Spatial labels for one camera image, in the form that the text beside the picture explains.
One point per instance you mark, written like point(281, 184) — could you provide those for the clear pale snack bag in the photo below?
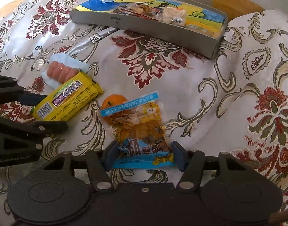
point(175, 16)

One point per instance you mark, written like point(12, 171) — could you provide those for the yellow biscuit packet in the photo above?
point(67, 99)

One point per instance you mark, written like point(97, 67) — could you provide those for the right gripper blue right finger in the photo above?
point(181, 159)

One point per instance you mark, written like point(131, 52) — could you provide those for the orange tangerine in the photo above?
point(111, 101)

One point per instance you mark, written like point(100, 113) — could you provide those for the grey tray box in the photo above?
point(202, 33)

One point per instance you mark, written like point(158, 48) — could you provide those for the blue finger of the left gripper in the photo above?
point(47, 128)
point(30, 99)

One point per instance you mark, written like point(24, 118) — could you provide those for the blue orange snack packet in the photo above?
point(140, 134)

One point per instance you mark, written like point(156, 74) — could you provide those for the pink sausage pack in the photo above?
point(60, 68)

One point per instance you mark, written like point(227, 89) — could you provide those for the brown dried snack bag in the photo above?
point(138, 10)

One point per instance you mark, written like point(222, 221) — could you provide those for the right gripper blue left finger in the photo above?
point(109, 156)

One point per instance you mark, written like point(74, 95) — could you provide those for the floral bed cover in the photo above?
point(236, 103)

